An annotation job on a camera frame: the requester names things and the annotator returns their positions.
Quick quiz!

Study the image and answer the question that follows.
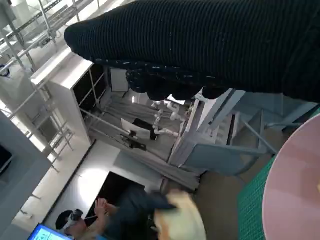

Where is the pink plastic bowl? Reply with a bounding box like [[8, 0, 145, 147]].
[[262, 115, 320, 240]]

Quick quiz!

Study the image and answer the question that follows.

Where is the small white panel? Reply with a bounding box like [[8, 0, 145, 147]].
[[167, 95, 187, 106]]

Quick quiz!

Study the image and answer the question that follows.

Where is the white backed monitor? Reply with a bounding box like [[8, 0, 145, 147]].
[[120, 117, 158, 141]]

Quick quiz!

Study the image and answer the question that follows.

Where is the white desk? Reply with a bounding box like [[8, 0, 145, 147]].
[[169, 88, 247, 166]]

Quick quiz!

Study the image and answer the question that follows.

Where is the small white box cabinet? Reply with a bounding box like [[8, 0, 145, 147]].
[[109, 68, 130, 93]]

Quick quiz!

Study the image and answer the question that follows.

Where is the grey office chair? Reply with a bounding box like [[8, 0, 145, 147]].
[[191, 89, 320, 178]]

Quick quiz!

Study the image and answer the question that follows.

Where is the large black panel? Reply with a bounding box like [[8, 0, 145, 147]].
[[86, 171, 146, 221]]

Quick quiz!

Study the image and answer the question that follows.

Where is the white open shelf cabinet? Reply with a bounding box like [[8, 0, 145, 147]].
[[29, 53, 107, 146]]

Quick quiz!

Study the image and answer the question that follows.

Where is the silver metal pipe rack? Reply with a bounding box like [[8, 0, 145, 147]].
[[0, 0, 101, 66]]

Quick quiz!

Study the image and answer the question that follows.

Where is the laptop with blue screen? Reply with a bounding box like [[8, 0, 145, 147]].
[[26, 223, 68, 240]]

